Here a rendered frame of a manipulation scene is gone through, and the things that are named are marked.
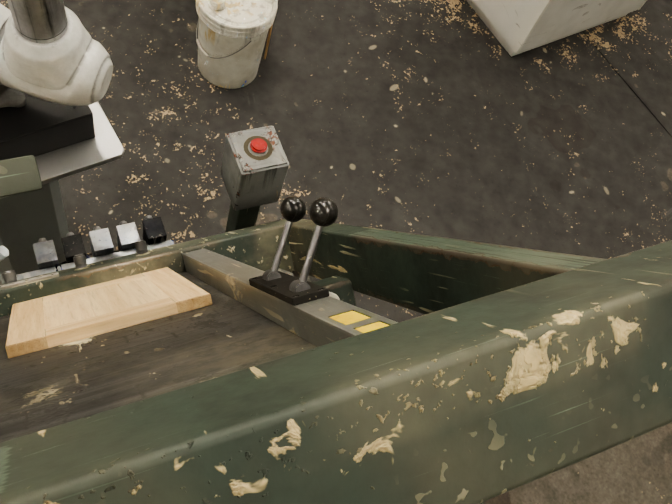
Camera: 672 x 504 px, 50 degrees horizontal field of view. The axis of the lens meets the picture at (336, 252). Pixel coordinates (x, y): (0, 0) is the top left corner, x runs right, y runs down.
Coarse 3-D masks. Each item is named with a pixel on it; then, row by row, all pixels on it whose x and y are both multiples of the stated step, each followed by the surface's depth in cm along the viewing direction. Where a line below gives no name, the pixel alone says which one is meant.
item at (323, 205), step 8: (320, 200) 93; (328, 200) 93; (312, 208) 93; (320, 208) 92; (328, 208) 92; (336, 208) 93; (312, 216) 93; (320, 216) 92; (328, 216) 92; (336, 216) 93; (320, 224) 93; (328, 224) 93; (320, 232) 94; (312, 240) 93; (312, 248) 93; (312, 256) 93; (304, 264) 93; (304, 272) 93; (296, 280) 94; (304, 280) 93; (296, 288) 92; (304, 288) 92
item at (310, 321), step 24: (192, 264) 148; (216, 264) 133; (240, 264) 128; (216, 288) 131; (240, 288) 113; (264, 312) 103; (288, 312) 92; (312, 312) 85; (336, 312) 83; (360, 312) 81; (312, 336) 85; (336, 336) 77
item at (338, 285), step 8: (320, 280) 139; (328, 280) 138; (336, 280) 136; (344, 280) 135; (328, 288) 133; (336, 288) 134; (344, 288) 134; (352, 288) 135; (344, 296) 135; (352, 296) 135; (352, 304) 135
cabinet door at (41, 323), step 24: (96, 288) 145; (120, 288) 141; (144, 288) 136; (168, 288) 130; (192, 288) 125; (24, 312) 132; (48, 312) 130; (72, 312) 125; (96, 312) 121; (120, 312) 116; (144, 312) 114; (168, 312) 116; (24, 336) 112; (48, 336) 109; (72, 336) 110
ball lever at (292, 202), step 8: (288, 200) 104; (296, 200) 104; (280, 208) 104; (288, 208) 103; (296, 208) 103; (304, 208) 104; (288, 216) 104; (296, 216) 104; (288, 224) 104; (288, 232) 105; (280, 240) 105; (280, 248) 104; (280, 256) 104; (272, 264) 105; (264, 272) 105; (272, 272) 103
